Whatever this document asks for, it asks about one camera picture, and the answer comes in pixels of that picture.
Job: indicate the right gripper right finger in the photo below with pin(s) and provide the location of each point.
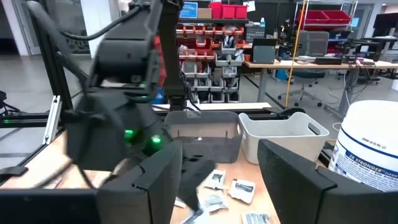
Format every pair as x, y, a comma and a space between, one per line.
298, 193

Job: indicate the dark translucent plastic bin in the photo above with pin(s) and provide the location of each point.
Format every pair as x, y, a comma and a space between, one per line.
217, 152

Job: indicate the light grey plastic bin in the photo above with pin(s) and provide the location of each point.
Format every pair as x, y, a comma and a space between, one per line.
280, 143

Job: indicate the white disinfecting wipes canister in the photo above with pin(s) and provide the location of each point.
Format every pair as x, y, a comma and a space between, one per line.
367, 140

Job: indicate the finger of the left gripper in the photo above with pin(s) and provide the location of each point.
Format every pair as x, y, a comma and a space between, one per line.
196, 180

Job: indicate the silver bracket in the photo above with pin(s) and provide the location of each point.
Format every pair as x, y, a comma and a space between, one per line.
52, 121

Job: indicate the black monitor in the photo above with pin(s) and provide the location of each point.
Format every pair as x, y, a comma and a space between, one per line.
385, 21

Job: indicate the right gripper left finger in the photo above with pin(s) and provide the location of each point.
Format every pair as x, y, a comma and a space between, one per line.
155, 193

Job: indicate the grey office chair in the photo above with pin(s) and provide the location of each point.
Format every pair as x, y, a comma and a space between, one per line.
312, 43

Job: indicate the cardboard box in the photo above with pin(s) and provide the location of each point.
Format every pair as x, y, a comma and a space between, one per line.
204, 13

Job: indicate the large red storage bin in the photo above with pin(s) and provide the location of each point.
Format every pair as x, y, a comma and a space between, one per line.
337, 17
312, 17

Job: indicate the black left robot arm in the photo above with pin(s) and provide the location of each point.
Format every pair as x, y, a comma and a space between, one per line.
124, 56

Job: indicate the light wooden work table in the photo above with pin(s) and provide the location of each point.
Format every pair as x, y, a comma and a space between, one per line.
311, 64

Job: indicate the blue sign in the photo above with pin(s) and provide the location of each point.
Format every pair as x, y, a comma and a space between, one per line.
188, 10

